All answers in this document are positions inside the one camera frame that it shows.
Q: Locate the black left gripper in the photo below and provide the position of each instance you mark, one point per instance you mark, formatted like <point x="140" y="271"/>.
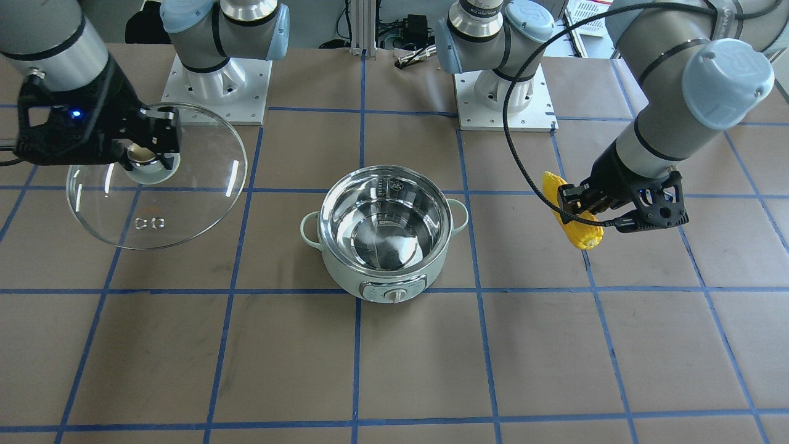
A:
<point x="616" y="173"/>

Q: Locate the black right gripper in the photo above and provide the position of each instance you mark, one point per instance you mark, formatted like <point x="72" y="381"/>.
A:
<point x="106" y="113"/>

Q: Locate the yellow corn cob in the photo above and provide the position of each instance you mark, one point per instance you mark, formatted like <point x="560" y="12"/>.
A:
<point x="582" y="236"/>

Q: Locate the glass pot lid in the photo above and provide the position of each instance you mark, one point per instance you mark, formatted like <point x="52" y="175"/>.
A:
<point x="155" y="209"/>

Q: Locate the pale green electric pot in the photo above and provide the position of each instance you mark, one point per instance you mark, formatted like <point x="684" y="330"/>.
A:
<point x="384" y="232"/>

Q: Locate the white plastic basket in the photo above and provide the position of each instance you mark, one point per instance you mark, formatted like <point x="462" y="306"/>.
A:
<point x="577" y="11"/>

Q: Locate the metal connector plug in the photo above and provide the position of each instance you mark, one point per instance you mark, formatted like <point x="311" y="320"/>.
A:
<point x="417" y="56"/>

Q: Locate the black power adapter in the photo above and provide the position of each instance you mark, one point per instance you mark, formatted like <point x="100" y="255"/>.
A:
<point x="415" y="30"/>

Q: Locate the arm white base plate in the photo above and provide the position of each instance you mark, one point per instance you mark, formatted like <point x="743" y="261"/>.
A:
<point x="481" y="105"/>
<point x="237" y="92"/>

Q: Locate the aluminium frame post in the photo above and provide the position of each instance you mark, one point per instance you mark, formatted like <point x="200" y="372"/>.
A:
<point x="363" y="28"/>

